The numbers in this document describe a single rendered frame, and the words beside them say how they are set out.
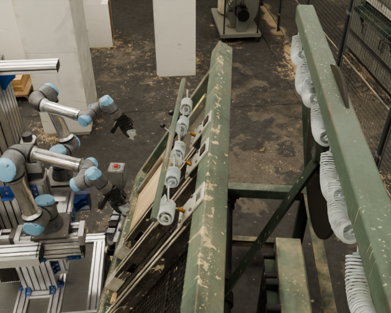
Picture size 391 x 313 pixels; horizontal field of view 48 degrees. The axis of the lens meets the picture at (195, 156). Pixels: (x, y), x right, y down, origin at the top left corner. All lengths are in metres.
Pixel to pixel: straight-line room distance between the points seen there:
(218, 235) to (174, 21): 5.11
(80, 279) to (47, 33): 2.59
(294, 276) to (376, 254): 0.48
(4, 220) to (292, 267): 2.07
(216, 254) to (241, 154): 3.69
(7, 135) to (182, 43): 4.23
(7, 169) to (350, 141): 1.68
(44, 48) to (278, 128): 2.89
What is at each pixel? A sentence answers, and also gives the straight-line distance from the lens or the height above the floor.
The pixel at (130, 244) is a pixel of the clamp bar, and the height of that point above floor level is 1.04.
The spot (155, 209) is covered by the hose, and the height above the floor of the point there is 1.97.
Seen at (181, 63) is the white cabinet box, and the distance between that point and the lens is 6.69.
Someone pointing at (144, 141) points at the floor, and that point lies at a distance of 5.34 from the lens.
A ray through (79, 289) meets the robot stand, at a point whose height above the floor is 0.21.
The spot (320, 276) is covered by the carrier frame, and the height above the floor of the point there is 0.78.
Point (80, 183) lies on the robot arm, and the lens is 2.38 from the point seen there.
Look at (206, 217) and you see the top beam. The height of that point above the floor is 1.96.
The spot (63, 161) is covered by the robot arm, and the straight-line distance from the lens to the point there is 2.51.
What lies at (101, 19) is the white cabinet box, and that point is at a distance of 7.71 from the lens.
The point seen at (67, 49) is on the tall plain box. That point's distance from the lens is 5.05.
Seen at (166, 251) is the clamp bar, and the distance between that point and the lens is 1.91.
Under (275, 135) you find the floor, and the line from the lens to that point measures 5.51.
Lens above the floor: 3.08
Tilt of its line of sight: 37 degrees down
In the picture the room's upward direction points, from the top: straight up
